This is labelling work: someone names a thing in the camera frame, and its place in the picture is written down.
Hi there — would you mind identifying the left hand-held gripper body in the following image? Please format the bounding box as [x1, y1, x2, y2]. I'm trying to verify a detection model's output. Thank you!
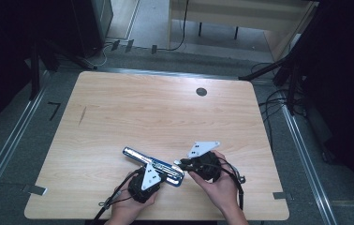
[127, 162, 168, 204]

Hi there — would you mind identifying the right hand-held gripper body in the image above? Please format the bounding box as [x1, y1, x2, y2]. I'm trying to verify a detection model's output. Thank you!
[186, 141, 222, 182]

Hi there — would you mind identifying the blue stapler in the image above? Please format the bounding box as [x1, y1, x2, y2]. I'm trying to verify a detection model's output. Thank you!
[122, 146, 185, 188]

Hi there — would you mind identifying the person's left hand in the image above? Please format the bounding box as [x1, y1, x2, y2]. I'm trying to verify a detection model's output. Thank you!
[111, 182, 160, 221]

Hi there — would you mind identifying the person's right hand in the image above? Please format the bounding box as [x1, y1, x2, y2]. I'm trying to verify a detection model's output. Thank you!
[188, 150, 244, 212]

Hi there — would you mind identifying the black tripod stand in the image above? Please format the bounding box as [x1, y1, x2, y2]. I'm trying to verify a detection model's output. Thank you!
[238, 31, 311, 116]

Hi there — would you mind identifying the grey tape piece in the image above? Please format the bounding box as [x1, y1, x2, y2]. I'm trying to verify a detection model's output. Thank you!
[22, 184, 48, 197]

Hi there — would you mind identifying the black metal stand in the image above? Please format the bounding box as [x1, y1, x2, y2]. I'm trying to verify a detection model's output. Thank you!
[29, 37, 98, 101]

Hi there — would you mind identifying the dark curtain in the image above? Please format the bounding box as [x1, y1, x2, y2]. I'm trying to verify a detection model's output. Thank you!
[290, 0, 354, 214]
[0, 0, 75, 139]

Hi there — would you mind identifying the dark cabinet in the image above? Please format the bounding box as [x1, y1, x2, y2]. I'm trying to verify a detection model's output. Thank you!
[71, 0, 114, 59]

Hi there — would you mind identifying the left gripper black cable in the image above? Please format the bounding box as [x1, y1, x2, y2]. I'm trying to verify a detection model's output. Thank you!
[90, 168, 143, 225]

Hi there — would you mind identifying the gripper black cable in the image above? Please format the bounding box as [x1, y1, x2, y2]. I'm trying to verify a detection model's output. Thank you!
[214, 157, 247, 211]
[90, 168, 143, 225]

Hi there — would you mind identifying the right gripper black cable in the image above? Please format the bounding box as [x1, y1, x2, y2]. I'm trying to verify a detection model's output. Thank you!
[214, 157, 247, 211]

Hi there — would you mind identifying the bundle of black floor cables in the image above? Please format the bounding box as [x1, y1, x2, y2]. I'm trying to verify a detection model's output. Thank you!
[250, 62, 307, 152]

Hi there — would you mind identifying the metal floor rail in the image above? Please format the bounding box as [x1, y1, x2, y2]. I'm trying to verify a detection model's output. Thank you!
[98, 67, 251, 81]
[0, 69, 52, 217]
[279, 102, 338, 225]

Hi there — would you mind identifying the black hanging cable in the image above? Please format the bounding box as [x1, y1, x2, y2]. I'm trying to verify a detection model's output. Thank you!
[156, 0, 190, 53]

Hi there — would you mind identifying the white floor cable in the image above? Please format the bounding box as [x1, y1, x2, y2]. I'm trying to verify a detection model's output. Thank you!
[96, 43, 117, 68]

